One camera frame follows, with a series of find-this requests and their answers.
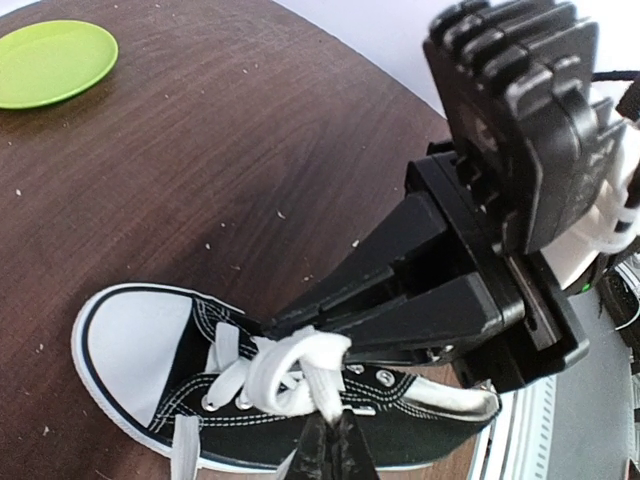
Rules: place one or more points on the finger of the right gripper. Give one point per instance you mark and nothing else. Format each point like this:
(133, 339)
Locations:
(375, 271)
(453, 318)

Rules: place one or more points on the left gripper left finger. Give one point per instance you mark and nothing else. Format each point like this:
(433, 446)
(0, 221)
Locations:
(312, 459)

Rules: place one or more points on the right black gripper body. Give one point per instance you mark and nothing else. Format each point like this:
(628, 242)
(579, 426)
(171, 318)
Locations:
(533, 331)

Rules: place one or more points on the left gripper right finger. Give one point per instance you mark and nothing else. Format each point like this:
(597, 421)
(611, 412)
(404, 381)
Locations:
(351, 458)

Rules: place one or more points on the white shoelace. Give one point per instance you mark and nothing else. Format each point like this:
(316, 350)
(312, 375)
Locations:
(257, 398)

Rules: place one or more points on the black white canvas sneaker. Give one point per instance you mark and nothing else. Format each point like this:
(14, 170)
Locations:
(195, 380)

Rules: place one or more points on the green plate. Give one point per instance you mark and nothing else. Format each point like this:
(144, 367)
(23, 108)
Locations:
(48, 62)

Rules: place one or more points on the front aluminium rail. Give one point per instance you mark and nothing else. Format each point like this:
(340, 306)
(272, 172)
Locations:
(562, 428)

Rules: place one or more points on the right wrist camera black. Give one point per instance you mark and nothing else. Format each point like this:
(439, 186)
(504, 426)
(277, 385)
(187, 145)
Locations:
(514, 80)

